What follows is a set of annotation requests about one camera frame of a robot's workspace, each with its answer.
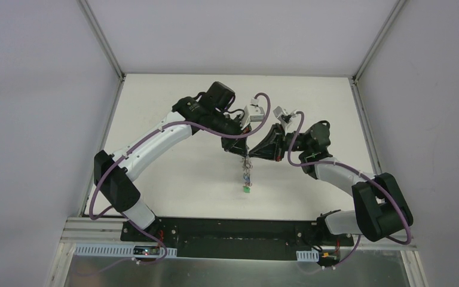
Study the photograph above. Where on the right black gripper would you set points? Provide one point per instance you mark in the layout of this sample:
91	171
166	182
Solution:
278	142

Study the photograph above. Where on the large metal keyring disc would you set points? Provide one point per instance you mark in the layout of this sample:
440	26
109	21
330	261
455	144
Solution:
247	166

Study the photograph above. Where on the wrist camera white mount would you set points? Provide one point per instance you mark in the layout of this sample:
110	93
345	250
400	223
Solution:
252	114
284	117

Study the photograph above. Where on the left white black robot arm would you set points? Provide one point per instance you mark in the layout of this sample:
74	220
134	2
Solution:
115	173

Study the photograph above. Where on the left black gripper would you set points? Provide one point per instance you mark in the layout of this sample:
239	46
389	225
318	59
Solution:
232	140

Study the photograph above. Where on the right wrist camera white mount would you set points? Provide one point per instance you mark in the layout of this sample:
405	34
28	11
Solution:
284	117

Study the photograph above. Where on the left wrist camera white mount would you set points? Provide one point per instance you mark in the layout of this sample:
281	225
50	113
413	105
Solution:
252	114

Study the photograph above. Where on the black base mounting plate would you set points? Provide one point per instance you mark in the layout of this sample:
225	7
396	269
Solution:
238	238

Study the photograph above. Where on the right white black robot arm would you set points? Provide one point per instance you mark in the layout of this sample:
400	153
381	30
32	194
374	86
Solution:
380	209

